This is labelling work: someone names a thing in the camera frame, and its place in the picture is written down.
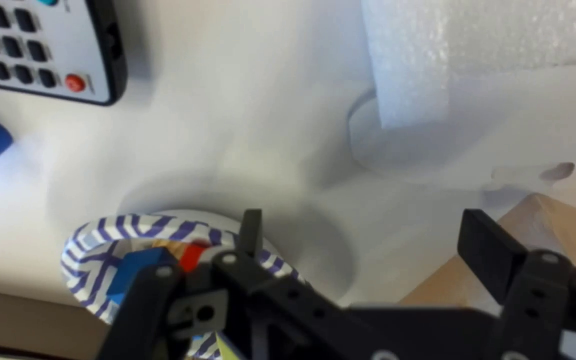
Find wooden shape sorter box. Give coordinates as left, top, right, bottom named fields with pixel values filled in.
left=398, top=192, right=576, bottom=313

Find blue rectangular block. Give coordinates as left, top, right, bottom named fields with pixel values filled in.
left=109, top=246, right=176, bottom=307

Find orange-red cube block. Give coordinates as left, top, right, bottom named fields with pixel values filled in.
left=179, top=241, right=212, bottom=274

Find yellow rectangular block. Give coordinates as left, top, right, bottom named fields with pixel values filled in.
left=206, top=333, right=244, bottom=360

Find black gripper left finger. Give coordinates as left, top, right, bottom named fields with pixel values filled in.
left=237, top=208, right=267, bottom=260

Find white remote control black buttons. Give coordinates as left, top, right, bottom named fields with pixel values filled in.
left=0, top=0, right=131, bottom=109

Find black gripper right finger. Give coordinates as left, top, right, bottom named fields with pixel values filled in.
left=457, top=207, right=530, bottom=307

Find blue striped paper plate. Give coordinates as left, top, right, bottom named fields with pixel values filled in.
left=59, top=210, right=302, bottom=360

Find white foam piece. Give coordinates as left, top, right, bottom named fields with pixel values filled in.
left=360, top=0, right=576, bottom=133

